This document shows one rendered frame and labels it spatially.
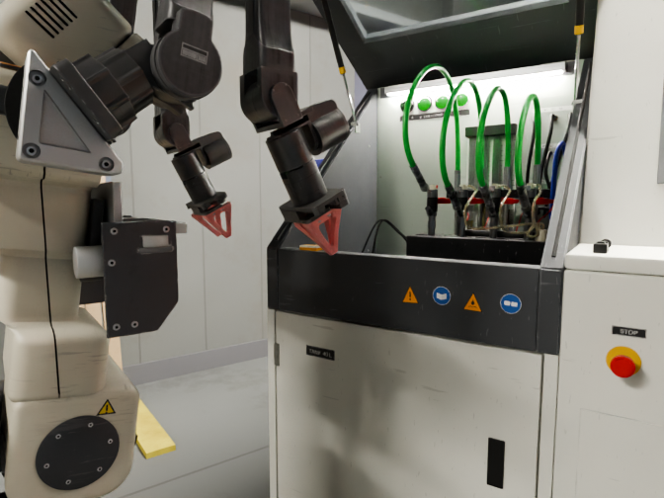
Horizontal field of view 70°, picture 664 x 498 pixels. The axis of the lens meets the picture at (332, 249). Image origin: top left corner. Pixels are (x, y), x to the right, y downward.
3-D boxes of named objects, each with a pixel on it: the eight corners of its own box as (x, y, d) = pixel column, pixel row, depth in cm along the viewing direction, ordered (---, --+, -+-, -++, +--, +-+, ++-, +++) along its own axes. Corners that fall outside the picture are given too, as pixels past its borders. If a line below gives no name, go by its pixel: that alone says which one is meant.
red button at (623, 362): (603, 379, 79) (605, 350, 79) (605, 373, 83) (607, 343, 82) (640, 386, 77) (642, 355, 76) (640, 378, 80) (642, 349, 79)
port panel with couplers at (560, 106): (522, 207, 135) (527, 96, 132) (524, 207, 138) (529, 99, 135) (572, 207, 128) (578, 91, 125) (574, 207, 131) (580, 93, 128)
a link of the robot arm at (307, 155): (255, 136, 69) (275, 132, 65) (290, 119, 73) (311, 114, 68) (275, 180, 72) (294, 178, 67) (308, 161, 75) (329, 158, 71)
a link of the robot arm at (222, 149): (153, 131, 104) (166, 126, 97) (199, 112, 109) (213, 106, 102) (180, 181, 108) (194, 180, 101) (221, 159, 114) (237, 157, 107)
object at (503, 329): (279, 309, 122) (278, 248, 121) (289, 306, 126) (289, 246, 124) (535, 352, 89) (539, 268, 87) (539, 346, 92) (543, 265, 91)
